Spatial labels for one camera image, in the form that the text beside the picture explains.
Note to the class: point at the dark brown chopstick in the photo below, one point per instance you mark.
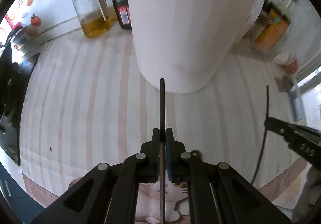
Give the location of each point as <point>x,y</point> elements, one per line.
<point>162,153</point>

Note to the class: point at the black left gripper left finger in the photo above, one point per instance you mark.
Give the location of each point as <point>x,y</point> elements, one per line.
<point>107,194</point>

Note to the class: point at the orange fruit magnet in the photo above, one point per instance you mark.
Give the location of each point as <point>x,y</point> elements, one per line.
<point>35,20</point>

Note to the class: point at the black chopstick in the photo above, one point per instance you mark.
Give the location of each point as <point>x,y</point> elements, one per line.
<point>264,139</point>

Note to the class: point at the black gas stove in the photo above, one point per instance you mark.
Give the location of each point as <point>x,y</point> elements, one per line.
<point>14,82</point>

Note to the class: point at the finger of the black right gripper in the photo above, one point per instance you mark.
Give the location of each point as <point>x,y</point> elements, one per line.
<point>290,131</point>

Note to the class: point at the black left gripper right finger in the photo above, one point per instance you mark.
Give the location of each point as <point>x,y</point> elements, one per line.
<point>217,193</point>

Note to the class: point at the glass oil dispenser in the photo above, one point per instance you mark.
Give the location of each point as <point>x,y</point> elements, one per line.
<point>93,16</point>

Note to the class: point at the white cylindrical utensil holder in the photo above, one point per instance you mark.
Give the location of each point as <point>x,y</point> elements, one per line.
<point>183,42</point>

